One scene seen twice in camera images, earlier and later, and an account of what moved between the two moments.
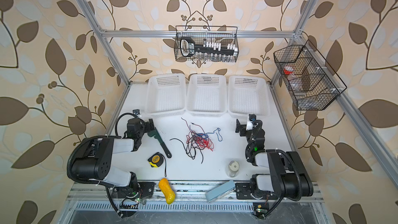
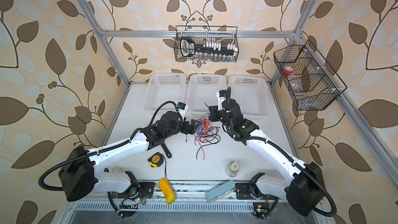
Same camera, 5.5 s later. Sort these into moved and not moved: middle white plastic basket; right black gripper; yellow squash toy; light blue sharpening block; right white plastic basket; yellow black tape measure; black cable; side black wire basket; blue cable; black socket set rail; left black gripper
Moved: blue cable; black cable; left black gripper; right black gripper
Not moved: right white plastic basket; light blue sharpening block; black socket set rail; middle white plastic basket; yellow squash toy; side black wire basket; yellow black tape measure
